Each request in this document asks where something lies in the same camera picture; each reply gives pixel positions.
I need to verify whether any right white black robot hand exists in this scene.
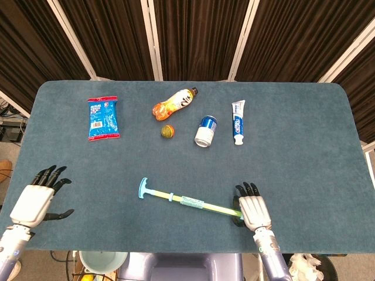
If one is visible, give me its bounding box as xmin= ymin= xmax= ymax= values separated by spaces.
xmin=232 ymin=181 xmax=274 ymax=232

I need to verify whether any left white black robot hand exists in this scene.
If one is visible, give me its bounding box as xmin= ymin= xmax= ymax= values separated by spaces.
xmin=9 ymin=165 xmax=75 ymax=229

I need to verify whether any yellow blue water pump toy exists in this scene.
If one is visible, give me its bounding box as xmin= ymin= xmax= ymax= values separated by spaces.
xmin=137 ymin=177 xmax=244 ymax=219

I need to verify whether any teal felt table cover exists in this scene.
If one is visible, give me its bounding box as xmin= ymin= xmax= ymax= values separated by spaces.
xmin=0 ymin=80 xmax=375 ymax=255

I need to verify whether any black equipment box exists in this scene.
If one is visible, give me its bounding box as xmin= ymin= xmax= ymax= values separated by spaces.
xmin=4 ymin=127 xmax=21 ymax=143

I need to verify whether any white crumpled plastic bag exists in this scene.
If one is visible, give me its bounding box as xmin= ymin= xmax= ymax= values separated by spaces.
xmin=288 ymin=253 xmax=325 ymax=281

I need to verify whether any white blue toothpaste tube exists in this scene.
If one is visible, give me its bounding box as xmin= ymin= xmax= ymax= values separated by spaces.
xmin=231 ymin=100 xmax=246 ymax=146

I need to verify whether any pale green plastic basin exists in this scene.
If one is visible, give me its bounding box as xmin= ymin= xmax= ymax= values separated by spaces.
xmin=79 ymin=250 xmax=129 ymax=276

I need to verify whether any white blue can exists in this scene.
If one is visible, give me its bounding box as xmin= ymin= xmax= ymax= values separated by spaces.
xmin=193 ymin=115 xmax=219 ymax=148

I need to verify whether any black waste bin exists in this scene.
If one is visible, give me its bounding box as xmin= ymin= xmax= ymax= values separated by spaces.
xmin=319 ymin=256 xmax=338 ymax=281

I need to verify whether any purple grey robot torso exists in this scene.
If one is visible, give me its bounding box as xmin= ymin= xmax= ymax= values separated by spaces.
xmin=117 ymin=252 xmax=244 ymax=281

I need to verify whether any blue red snack packet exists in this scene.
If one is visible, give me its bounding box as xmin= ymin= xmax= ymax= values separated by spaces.
xmin=87 ymin=95 xmax=121 ymax=142

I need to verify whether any green orange ball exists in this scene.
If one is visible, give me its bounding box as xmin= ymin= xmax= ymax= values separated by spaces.
xmin=160 ymin=124 xmax=176 ymax=139

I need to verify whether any orange drink bottle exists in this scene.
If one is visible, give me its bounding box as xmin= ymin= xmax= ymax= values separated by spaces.
xmin=151 ymin=87 xmax=199 ymax=121

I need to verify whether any dark brown curtain panel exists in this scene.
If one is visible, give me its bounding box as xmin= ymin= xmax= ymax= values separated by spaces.
xmin=152 ymin=0 xmax=253 ymax=82
xmin=236 ymin=0 xmax=375 ymax=83
xmin=0 ymin=0 xmax=91 ymax=114
xmin=58 ymin=0 xmax=156 ymax=82
xmin=332 ymin=32 xmax=375 ymax=144

